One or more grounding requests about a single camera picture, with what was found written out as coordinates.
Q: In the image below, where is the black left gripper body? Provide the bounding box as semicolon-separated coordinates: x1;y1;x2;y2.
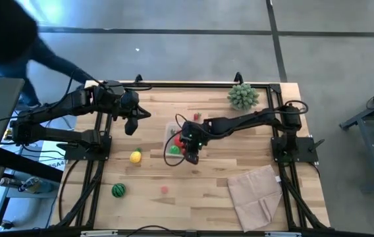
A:
118;90;141;119

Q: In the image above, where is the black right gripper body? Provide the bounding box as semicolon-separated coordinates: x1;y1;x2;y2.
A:
182;120;207;153

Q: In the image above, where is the clear plastic tupperware container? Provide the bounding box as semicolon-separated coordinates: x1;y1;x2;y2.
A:
163;121;190;158

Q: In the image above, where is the yellow lemon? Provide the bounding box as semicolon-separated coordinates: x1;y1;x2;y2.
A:
129;147;143;165

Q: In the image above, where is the green striped toy watermelon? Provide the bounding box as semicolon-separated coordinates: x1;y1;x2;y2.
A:
111;182;127;199

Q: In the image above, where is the potted artificial green plant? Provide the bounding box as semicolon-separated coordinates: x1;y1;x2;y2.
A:
227;82;261;113

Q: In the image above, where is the beige folded cloth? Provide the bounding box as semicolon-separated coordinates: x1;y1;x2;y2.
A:
227;164;284;233

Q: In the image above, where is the white paper label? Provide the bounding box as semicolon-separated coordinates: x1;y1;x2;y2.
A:
38;140;68;172

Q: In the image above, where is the silver tool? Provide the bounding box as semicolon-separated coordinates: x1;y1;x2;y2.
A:
0;176;45;195

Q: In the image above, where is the person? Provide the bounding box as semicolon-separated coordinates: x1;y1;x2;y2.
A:
0;0;93;110

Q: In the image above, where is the workbench with blue legs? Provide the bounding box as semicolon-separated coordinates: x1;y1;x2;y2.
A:
339;82;374;194

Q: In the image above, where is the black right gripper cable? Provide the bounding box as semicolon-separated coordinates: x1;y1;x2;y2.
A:
163;113;191;167

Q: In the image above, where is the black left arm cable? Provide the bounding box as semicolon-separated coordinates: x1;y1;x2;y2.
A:
62;68;154;111

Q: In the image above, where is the black aluminium table frame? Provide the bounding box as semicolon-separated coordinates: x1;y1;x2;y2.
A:
53;80;332;233

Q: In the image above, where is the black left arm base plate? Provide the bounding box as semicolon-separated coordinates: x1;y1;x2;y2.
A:
56;136;113;162

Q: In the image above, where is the black camera cable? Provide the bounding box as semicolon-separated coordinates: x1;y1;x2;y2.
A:
126;224;183;237

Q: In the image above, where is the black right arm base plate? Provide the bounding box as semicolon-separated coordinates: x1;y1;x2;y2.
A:
271;136;320;163

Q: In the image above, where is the white metal bracket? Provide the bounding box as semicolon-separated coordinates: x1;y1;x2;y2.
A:
265;231;303;237
80;230;119;237

